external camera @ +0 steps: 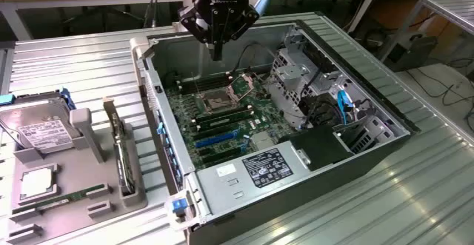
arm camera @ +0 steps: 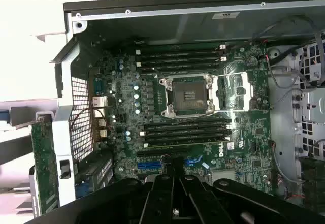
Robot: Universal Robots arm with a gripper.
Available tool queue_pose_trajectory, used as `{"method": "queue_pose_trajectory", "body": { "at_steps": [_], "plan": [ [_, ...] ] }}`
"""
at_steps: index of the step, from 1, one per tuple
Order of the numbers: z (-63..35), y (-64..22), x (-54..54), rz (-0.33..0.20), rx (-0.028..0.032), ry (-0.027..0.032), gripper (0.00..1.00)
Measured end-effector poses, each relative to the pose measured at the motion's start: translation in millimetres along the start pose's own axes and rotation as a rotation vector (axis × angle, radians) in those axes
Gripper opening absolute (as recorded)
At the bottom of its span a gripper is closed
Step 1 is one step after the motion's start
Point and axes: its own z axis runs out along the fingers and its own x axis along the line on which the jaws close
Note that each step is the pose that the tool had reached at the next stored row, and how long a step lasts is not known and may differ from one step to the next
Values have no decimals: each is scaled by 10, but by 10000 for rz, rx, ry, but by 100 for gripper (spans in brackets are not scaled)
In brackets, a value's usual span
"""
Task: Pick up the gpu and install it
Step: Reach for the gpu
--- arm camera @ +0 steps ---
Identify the black expansion slot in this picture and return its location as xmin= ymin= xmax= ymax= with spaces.
xmin=137 ymin=149 xmax=168 ymax=158

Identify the open PC case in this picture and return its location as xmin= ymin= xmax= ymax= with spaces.
xmin=49 ymin=0 xmax=325 ymax=224

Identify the CPU socket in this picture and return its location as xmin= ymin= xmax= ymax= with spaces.
xmin=158 ymin=73 xmax=217 ymax=119

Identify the metal socket cover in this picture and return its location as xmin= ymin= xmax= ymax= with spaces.
xmin=213 ymin=71 xmax=255 ymax=112

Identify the silver chipset heatsink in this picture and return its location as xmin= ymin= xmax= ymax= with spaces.
xmin=211 ymin=170 xmax=241 ymax=185

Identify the metal rear port block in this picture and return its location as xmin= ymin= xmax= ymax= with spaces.
xmin=91 ymin=76 xmax=109 ymax=140

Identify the black RAM slot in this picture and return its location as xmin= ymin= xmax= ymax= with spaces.
xmin=143 ymin=138 xmax=231 ymax=150
xmin=136 ymin=43 xmax=227 ymax=51
xmin=137 ymin=62 xmax=224 ymax=73
xmin=136 ymin=56 xmax=227 ymax=64
xmin=141 ymin=132 xmax=233 ymax=140
xmin=144 ymin=125 xmax=233 ymax=133
xmin=136 ymin=50 xmax=224 ymax=57
xmin=143 ymin=118 xmax=232 ymax=127

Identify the blue disk carrier bracket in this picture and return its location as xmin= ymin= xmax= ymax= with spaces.
xmin=0 ymin=109 xmax=11 ymax=123

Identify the blue expansion slot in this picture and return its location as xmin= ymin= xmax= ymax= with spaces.
xmin=138 ymin=157 xmax=205 ymax=172

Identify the metal disk bay cage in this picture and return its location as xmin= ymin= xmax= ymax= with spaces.
xmin=269 ymin=41 xmax=325 ymax=209

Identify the metal socket locking lever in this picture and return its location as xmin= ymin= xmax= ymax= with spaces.
xmin=152 ymin=66 xmax=170 ymax=80
xmin=175 ymin=111 xmax=221 ymax=120

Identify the green motherboard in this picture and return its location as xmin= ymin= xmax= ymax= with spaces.
xmin=88 ymin=40 xmax=276 ymax=191

